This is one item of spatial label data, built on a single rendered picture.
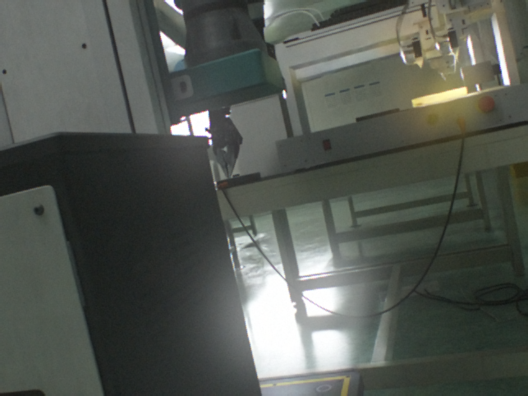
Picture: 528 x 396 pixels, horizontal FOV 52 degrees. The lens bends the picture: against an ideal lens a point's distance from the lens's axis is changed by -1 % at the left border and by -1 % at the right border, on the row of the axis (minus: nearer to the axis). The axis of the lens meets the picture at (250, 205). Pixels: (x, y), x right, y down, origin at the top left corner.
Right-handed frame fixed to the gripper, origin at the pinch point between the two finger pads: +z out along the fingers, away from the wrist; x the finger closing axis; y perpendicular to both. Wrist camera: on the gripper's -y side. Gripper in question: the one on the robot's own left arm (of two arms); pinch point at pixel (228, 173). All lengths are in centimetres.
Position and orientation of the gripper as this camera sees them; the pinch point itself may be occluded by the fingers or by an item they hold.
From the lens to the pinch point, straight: 175.0
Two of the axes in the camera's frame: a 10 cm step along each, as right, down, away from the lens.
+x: 9.0, -1.7, -4.0
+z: 1.1, 9.8, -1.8
